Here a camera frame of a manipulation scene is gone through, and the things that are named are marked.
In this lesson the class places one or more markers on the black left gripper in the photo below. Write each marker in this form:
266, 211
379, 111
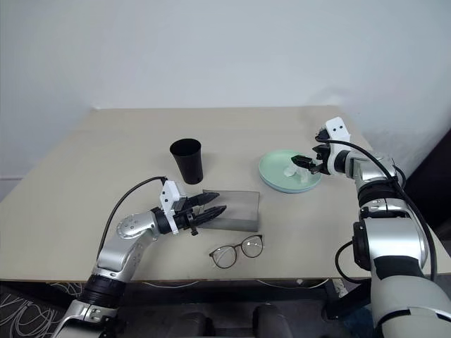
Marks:
183, 220

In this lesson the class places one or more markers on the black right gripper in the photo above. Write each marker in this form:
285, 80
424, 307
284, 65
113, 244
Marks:
321, 151

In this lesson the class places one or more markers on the grey glasses case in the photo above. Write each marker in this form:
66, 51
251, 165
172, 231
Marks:
239, 211

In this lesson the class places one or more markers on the mint green plate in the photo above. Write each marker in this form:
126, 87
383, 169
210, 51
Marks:
278, 169

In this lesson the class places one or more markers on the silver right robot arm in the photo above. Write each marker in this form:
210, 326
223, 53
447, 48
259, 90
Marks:
387, 239

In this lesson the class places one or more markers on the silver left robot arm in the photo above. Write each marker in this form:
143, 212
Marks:
112, 253

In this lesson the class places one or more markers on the black plastic cup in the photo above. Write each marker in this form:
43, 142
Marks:
190, 165

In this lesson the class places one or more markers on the brown round-framed glasses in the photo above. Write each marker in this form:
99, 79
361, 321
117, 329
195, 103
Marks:
253, 245

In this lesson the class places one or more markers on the light blue plate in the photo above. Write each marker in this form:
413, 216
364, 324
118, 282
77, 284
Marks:
282, 192

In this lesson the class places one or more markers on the dark furniture beside table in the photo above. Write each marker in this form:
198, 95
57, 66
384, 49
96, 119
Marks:
437, 183

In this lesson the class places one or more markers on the dark rounded shape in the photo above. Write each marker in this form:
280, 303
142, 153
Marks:
267, 320

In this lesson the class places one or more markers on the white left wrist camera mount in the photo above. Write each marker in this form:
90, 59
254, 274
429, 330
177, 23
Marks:
171, 195

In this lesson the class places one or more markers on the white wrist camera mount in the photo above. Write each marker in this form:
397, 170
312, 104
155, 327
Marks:
336, 129
171, 195

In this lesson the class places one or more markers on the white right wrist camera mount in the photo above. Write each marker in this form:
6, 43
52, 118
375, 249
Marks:
336, 129

